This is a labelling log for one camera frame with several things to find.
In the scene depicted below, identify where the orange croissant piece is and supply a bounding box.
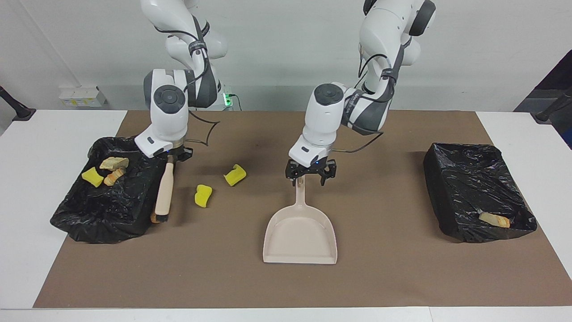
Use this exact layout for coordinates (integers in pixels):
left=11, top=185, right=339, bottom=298
left=104, top=168, right=128, bottom=186

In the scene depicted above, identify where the yellow sponge piece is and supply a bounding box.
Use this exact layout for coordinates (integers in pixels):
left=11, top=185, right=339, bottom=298
left=194, top=184, right=213, bottom=208
left=223, top=164, right=247, bottom=186
left=81, top=168, right=105, bottom=188

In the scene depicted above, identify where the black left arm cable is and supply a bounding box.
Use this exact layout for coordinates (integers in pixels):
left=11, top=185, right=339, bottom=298
left=333, top=42, right=398, bottom=154

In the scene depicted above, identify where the pale bread chunk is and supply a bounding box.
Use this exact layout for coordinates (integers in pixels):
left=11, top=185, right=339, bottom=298
left=99, top=157, right=130, bottom=170

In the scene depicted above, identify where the beige plastic dustpan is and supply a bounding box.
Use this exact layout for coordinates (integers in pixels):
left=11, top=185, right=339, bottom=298
left=262, top=176, right=338, bottom=265

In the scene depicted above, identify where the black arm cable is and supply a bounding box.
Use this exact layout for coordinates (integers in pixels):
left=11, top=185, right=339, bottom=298
left=152, top=18, right=221, bottom=147
left=333, top=42, right=398, bottom=154

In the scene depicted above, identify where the white socket box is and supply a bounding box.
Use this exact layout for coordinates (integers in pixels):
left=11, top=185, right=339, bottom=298
left=59, top=86, right=107, bottom=108

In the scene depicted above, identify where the orange white bread slice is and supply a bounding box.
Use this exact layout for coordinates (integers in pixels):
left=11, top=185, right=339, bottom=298
left=479, top=212, right=511, bottom=229

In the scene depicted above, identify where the black bag-lined bin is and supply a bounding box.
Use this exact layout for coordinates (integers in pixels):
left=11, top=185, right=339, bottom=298
left=423, top=142, right=538, bottom=244
left=50, top=130, right=177, bottom=245

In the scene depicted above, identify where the brown table mat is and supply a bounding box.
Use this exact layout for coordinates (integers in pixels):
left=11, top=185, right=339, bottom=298
left=33, top=110, right=572, bottom=309

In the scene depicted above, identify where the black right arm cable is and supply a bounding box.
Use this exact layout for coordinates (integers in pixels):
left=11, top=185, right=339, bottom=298
left=152, top=18, right=221, bottom=147

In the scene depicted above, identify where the beige hand brush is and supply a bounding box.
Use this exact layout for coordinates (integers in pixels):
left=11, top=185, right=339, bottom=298
left=154, top=162, right=175, bottom=224

